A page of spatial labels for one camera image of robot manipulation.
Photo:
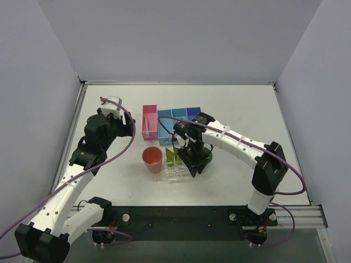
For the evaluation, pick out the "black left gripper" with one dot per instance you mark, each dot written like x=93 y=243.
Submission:
x=126 y=125

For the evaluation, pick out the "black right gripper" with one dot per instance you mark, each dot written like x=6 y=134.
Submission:
x=197 y=155

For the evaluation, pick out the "small green toothpaste tube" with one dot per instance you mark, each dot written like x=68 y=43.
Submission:
x=177 y=158

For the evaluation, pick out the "large green toothpaste tube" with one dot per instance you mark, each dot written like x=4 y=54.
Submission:
x=170 y=158

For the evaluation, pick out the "orange plastic cup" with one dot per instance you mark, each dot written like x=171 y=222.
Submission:
x=152 y=157

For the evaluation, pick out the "pink toothbrush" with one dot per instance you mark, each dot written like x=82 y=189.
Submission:
x=147 y=132

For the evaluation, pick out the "green plastic cup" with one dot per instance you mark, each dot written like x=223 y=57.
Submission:
x=208 y=155

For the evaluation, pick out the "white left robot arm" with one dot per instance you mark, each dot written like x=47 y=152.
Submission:
x=49 y=234

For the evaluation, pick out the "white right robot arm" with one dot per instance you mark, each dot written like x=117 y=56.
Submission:
x=265 y=160

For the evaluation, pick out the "clear textured tray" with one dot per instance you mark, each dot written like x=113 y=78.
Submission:
x=204 y=174

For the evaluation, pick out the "teal drawer bin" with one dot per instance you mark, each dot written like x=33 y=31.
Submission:
x=164 y=137

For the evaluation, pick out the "pink drawer bin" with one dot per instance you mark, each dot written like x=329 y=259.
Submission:
x=150 y=111

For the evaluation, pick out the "dark blue drawer bin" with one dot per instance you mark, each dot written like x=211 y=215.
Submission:
x=192 y=112

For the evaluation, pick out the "light blue drawer bin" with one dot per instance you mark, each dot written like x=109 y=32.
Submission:
x=180 y=113

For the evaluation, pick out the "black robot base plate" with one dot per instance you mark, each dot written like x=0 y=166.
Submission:
x=122 y=224

